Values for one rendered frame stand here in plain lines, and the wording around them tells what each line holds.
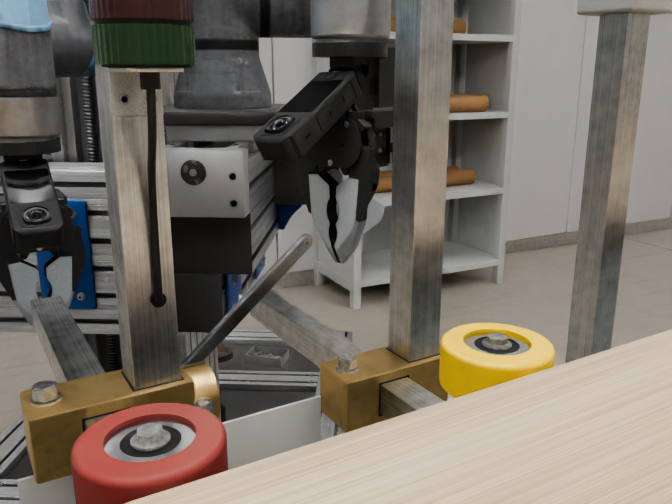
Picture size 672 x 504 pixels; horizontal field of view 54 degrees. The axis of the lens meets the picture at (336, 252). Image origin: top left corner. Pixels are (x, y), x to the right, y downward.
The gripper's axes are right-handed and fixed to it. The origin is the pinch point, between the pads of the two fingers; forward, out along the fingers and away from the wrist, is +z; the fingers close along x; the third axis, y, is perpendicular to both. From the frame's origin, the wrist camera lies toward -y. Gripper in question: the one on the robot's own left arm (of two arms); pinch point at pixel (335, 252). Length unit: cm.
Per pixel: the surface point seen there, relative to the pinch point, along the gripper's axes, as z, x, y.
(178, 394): 5.7, -3.0, -22.3
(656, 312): 92, 28, 271
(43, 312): 5.9, 21.9, -19.6
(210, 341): 5.1, 1.8, -15.1
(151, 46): -18.8, -7.4, -25.6
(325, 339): 9.6, 1.1, -0.4
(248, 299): 2.5, 1.6, -10.6
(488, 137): 17, 119, 273
